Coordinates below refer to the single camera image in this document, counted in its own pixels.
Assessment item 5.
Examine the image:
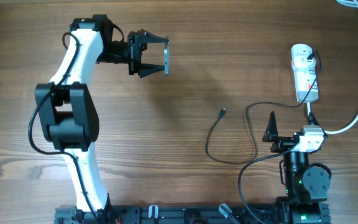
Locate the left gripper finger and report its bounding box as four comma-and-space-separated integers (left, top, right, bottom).
138, 63, 165, 78
142, 30, 169, 52

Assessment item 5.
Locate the white charger plug adapter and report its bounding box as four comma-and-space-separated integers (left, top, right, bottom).
291, 55, 316, 72

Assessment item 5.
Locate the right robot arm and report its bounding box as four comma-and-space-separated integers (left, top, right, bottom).
262, 112, 332, 224

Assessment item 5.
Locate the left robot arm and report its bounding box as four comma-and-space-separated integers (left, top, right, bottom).
28, 14, 169, 223

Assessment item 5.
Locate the white power strip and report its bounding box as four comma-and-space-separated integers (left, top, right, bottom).
291, 44, 319, 103

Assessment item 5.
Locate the Galaxy S25 smartphone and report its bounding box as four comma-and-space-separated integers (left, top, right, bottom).
164, 36, 169, 77

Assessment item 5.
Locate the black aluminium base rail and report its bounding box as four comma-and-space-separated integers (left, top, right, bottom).
54, 202, 331, 224

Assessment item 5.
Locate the black USB charging cable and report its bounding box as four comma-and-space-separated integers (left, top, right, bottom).
205, 49, 323, 166

